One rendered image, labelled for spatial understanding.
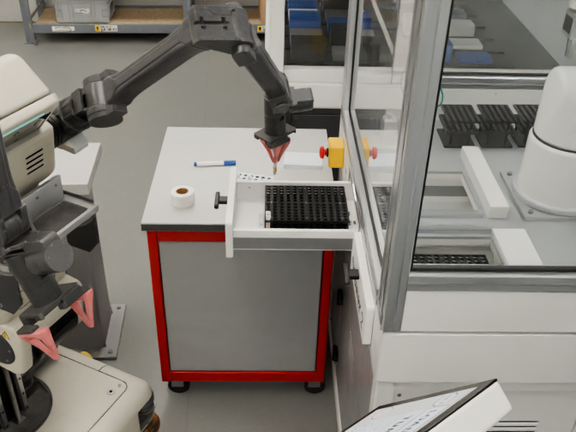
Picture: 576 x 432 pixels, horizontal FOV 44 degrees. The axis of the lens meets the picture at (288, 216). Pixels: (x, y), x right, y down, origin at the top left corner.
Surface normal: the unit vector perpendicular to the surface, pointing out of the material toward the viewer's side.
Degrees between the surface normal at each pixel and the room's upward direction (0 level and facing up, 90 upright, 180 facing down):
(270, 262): 90
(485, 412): 40
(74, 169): 0
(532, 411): 90
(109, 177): 0
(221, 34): 44
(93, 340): 90
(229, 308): 90
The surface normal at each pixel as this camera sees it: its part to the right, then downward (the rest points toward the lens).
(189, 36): -0.66, -0.01
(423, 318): 0.02, 0.56
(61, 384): 0.03, -0.83
